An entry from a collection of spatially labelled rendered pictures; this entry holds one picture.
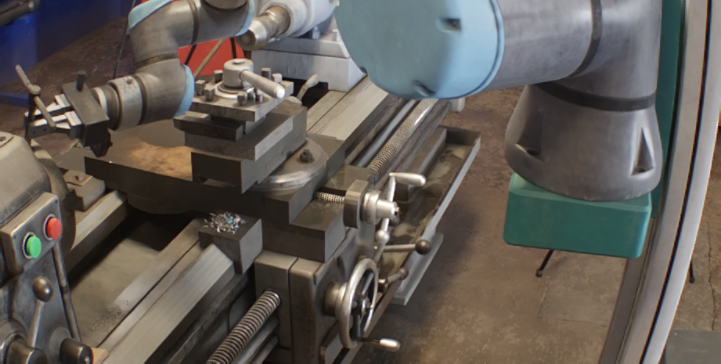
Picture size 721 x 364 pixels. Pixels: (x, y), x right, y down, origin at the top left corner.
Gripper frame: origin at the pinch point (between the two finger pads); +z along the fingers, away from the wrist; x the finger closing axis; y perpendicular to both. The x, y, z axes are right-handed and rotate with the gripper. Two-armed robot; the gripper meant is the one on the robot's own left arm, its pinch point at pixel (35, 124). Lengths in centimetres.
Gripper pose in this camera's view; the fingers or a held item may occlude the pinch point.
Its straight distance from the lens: 140.0
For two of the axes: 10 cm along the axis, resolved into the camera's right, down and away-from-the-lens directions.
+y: 3.0, -7.9, -5.3
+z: -7.1, 1.8, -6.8
